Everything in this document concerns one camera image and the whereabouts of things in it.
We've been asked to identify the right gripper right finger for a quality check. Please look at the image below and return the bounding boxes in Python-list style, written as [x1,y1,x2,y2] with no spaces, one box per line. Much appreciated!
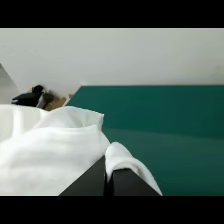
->
[111,168,162,197]

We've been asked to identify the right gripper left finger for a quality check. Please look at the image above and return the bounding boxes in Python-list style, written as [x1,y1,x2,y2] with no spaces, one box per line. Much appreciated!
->
[59,155,108,197]

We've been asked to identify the white garment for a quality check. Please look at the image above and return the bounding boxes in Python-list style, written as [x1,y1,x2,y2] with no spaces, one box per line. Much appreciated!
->
[0,104,164,197]

